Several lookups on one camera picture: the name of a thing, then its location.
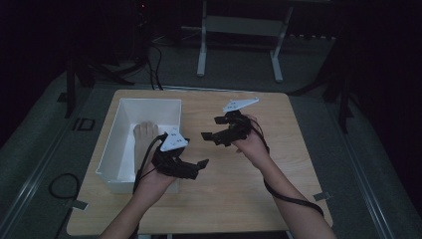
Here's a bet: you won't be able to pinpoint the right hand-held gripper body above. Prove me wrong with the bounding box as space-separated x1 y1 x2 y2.
212 97 260 147

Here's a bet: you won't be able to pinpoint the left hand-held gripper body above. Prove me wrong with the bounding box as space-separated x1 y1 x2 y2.
151 131 201 181

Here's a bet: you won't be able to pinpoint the beige glove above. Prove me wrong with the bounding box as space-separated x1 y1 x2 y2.
132 120 161 174

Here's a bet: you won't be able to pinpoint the white box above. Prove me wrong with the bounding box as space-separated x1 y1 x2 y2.
95 97 183 195

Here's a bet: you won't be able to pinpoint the person's right hand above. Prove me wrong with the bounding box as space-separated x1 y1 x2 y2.
232 114 272 171

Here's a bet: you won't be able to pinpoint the person's left hand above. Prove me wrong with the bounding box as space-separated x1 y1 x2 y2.
133 164 177 207

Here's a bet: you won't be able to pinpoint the grey tape patch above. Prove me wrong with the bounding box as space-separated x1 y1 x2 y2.
71 199 90 212

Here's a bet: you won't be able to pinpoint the grey tape strip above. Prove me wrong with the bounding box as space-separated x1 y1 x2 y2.
313 191 332 202

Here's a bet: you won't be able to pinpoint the black metal stand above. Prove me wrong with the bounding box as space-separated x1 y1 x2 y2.
292 33 357 134

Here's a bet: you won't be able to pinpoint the black tripod stand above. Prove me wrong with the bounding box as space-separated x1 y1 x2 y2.
57 49 148 120

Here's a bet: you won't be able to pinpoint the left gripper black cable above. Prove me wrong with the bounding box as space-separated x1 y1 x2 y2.
132 132 168 195

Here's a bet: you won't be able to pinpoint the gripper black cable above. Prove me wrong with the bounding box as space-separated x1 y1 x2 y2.
132 132 168 195
249 118 325 218

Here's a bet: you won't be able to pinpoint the black hanging cables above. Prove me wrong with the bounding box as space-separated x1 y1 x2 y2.
145 39 164 92

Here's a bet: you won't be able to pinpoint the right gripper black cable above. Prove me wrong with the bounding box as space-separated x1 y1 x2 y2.
249 118 325 218

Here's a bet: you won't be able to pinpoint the white metal stand frame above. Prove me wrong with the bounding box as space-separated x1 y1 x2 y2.
196 0 295 84

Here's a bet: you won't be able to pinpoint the black rectangular floor frame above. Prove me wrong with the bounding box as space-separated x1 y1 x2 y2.
72 117 97 132

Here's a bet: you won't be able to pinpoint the black floor cable loop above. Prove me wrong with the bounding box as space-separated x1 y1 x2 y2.
48 172 82 201

